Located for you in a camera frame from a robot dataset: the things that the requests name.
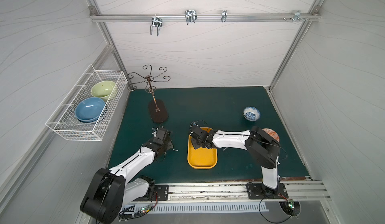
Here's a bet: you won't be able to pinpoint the yellow plastic storage box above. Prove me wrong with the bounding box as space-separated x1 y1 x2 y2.
187 136 218 169

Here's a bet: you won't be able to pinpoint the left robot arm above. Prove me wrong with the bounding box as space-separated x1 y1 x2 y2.
80 127 173 224

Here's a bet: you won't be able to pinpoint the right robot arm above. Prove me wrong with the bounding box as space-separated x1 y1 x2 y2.
189 122 281 193

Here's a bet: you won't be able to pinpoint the bronze hook stand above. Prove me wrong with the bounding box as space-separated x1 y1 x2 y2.
128 64 171 124

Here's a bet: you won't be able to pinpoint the green mat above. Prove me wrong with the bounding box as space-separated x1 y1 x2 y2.
102 86 310 187

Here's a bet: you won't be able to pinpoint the blue white patterned bowl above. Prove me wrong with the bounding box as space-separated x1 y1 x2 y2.
243 106 261 122

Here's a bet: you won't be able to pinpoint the red patterned bowl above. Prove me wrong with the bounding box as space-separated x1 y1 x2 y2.
263 128 280 142

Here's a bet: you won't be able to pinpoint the white vent strip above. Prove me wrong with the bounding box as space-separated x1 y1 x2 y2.
149 202 269 214

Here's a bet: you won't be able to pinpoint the green bowl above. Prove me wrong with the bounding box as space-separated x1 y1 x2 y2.
90 80 117 102

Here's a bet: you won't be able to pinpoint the double metal hook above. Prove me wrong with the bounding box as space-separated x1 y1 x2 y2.
150 16 163 36

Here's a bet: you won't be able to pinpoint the looped metal hook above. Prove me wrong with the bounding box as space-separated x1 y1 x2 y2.
184 10 198 25

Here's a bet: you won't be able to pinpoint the small metal hook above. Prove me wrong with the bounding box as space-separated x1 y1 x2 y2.
221 10 227 23

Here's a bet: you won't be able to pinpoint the right metal hook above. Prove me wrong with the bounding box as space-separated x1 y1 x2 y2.
282 11 310 22

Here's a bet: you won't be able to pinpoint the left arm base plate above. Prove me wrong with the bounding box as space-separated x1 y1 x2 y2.
134 184 169 202

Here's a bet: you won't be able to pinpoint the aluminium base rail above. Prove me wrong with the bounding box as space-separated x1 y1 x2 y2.
84 181 331 204

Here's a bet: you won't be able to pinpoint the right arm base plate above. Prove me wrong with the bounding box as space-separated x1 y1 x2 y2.
246 182 289 200

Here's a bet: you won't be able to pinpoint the white wire basket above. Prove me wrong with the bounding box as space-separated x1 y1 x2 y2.
46 65 127 141

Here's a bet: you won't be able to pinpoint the left black cable bundle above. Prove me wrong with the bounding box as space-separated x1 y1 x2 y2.
117 190 158 222

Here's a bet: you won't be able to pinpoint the right black cable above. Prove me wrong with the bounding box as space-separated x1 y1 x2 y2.
258 193 294 224

